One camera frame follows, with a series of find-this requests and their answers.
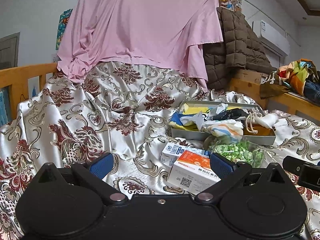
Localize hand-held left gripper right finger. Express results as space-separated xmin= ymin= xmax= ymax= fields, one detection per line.
xmin=195 ymin=152 xmax=293 ymax=204

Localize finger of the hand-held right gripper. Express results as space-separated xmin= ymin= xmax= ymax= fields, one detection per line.
xmin=282 ymin=156 xmax=304 ymax=174

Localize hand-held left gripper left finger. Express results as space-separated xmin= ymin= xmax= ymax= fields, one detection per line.
xmin=32 ymin=152 xmax=128 ymax=204

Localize pastel striped cloth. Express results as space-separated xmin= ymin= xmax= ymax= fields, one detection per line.
xmin=205 ymin=123 xmax=244 ymax=138

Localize grey tray with painted picture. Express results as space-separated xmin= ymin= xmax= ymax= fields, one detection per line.
xmin=171 ymin=100 xmax=277 ymax=145

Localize navy sock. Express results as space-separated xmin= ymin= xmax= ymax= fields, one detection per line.
xmin=209 ymin=108 xmax=250 ymax=122

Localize light grey cloth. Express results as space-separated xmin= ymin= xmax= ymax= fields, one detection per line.
xmin=194 ymin=103 xmax=228 ymax=131

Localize beige drawstring pouch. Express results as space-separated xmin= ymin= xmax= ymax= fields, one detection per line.
xmin=244 ymin=111 xmax=263 ymax=134

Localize bag of green beads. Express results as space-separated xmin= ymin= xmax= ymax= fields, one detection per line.
xmin=205 ymin=136 xmax=265 ymax=168

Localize white and orange carton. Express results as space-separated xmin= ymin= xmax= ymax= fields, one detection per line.
xmin=167 ymin=150 xmax=223 ymax=195

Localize blue and white carton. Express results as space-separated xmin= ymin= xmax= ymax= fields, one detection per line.
xmin=160 ymin=142 xmax=210 ymax=167

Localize floral satin blanket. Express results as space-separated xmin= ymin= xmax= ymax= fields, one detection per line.
xmin=0 ymin=62 xmax=320 ymax=240

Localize blue denim jeans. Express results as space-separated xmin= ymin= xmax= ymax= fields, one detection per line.
xmin=304 ymin=80 xmax=320 ymax=103

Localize brown printed cloth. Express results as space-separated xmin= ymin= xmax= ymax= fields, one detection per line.
xmin=260 ymin=71 xmax=288 ymax=98

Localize colourful patchwork cloth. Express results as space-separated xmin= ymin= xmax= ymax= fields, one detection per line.
xmin=276 ymin=59 xmax=320 ymax=96

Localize light wooden plank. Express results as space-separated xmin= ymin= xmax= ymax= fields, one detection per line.
xmin=236 ymin=69 xmax=270 ymax=81

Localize brown quilted jacket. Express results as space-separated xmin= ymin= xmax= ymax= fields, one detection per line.
xmin=202 ymin=7 xmax=277 ymax=91

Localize white air conditioner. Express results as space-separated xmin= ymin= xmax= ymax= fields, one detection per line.
xmin=252 ymin=20 xmax=290 ymax=56

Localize pink bed sheet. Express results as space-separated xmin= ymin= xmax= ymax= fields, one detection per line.
xmin=57 ymin=0 xmax=224 ymax=87

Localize grey door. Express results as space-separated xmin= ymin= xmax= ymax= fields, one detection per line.
xmin=0 ymin=32 xmax=20 ymax=70

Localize wooden bed frame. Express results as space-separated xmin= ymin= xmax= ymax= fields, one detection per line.
xmin=229 ymin=78 xmax=320 ymax=121

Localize wooden bed rail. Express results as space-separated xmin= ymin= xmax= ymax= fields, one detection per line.
xmin=0 ymin=62 xmax=58 ymax=121

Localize teal wall poster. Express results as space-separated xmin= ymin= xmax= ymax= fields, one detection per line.
xmin=55 ymin=9 xmax=73 ymax=51

